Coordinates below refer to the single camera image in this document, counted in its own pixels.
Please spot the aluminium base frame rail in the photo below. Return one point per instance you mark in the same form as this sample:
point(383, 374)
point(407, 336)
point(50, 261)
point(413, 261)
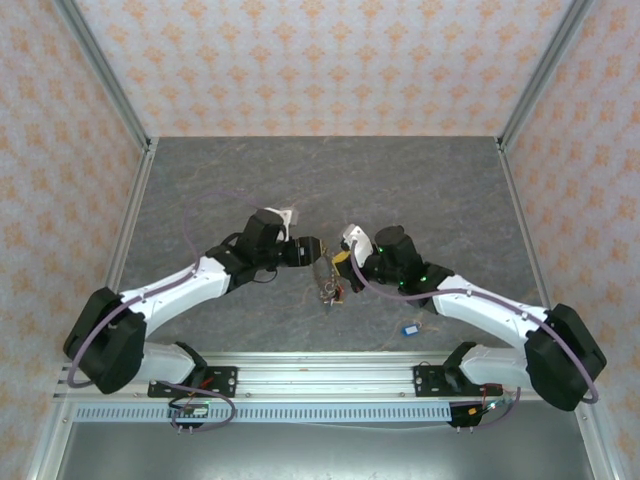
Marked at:
point(325, 375)

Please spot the aluminium table side rail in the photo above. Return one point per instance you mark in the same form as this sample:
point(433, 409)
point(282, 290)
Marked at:
point(518, 200)
point(135, 200)

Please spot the yellow key tag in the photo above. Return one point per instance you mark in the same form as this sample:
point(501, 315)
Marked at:
point(336, 301)

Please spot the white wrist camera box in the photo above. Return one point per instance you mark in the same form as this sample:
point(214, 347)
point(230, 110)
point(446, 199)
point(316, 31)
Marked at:
point(287, 216)
point(360, 240)

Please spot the aluminium frame leg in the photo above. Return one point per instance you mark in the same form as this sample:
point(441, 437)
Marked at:
point(50, 445)
point(597, 445)

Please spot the grey metal sheet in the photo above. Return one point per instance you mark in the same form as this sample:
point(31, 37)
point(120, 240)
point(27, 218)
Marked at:
point(325, 455)

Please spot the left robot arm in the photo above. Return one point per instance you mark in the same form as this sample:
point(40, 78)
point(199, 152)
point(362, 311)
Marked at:
point(170, 295)

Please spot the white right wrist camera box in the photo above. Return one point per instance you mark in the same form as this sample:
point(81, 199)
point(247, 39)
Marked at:
point(360, 240)

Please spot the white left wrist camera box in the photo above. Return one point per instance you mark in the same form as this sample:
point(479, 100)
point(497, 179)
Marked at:
point(287, 216)

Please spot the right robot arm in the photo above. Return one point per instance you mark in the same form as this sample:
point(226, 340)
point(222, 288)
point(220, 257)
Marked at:
point(490, 310)

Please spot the key with blue tag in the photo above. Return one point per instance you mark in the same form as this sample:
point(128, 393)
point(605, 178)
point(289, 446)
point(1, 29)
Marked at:
point(410, 330)

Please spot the aluminium corner post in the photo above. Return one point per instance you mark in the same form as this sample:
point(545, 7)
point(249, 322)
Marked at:
point(101, 66)
point(548, 65)

